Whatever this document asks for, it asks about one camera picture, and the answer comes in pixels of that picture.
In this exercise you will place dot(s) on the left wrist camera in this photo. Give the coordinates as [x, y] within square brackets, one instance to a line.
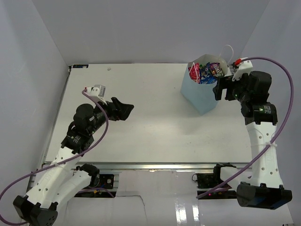
[96, 93]

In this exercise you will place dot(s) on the pink candy packet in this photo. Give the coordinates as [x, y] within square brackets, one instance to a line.
[194, 72]

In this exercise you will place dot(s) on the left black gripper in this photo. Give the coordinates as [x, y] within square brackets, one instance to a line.
[117, 109]

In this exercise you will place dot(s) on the light blue paper bag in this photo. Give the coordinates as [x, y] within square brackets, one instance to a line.
[201, 96]

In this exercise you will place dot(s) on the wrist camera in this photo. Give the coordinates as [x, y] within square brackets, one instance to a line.
[242, 65]
[96, 93]

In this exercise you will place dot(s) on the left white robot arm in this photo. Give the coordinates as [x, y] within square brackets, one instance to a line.
[63, 178]

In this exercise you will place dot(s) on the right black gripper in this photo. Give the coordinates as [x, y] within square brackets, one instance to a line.
[226, 82]

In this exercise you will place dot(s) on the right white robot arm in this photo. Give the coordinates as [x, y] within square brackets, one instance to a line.
[264, 188]

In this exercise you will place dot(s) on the aluminium table frame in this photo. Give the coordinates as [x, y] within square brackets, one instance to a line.
[163, 132]

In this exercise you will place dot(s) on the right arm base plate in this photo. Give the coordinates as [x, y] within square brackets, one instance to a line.
[206, 180]

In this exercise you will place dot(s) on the purple M&M's packet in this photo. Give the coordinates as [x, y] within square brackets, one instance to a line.
[215, 69]

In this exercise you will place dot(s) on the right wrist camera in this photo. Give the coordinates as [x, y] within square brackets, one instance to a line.
[242, 65]

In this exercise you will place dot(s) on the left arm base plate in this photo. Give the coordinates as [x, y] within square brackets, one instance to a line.
[101, 181]

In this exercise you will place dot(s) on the blue chips bag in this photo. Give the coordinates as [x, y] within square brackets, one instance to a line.
[206, 75]

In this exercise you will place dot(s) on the white front cover board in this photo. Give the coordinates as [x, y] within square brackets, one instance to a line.
[163, 198]

